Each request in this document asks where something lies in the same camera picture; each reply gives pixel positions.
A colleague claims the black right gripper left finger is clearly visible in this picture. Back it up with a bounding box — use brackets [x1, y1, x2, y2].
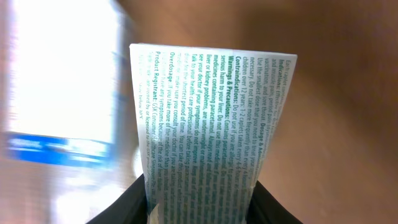
[87, 174, 147, 224]

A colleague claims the white green medicine box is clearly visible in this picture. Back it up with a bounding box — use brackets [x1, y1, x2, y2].
[130, 44, 297, 223]

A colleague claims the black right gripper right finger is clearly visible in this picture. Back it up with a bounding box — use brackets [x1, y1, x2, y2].
[247, 181, 303, 224]

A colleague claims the blue white medicine box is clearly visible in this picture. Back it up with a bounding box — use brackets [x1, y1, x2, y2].
[5, 0, 126, 167]

